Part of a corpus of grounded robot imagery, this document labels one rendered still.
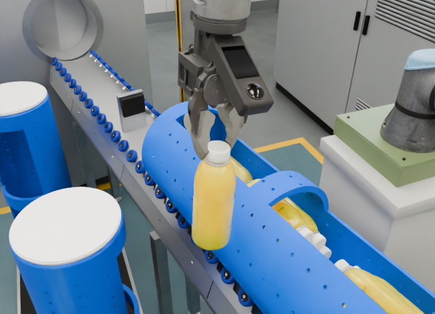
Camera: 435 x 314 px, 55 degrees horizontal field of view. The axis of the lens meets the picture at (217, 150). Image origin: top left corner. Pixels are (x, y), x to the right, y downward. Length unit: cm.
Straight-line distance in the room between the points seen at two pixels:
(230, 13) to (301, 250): 46
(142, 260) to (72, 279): 132
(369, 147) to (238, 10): 69
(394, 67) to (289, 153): 97
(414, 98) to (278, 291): 56
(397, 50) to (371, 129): 155
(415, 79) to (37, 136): 136
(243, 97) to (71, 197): 81
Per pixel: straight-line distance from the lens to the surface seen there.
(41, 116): 179
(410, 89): 110
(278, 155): 314
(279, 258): 83
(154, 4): 578
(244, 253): 88
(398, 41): 271
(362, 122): 123
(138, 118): 168
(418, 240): 125
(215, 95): 58
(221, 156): 63
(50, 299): 119
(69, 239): 112
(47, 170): 190
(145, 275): 234
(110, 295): 121
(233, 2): 54
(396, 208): 106
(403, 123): 113
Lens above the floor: 181
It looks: 35 degrees down
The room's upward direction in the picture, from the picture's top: straight up
